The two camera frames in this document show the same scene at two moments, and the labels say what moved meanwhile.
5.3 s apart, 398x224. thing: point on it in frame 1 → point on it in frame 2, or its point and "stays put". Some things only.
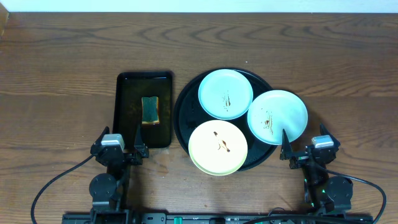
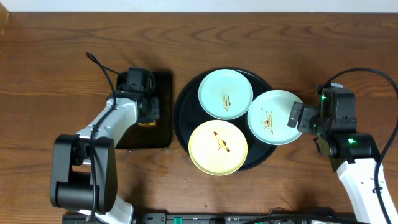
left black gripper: x=127 y=156 → x=153 y=109
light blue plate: x=275 y=111 stays put
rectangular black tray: x=129 y=87 stays put
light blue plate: x=226 y=94 stays put
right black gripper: x=286 y=153 → x=308 y=112
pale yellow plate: x=217 y=147 stays put
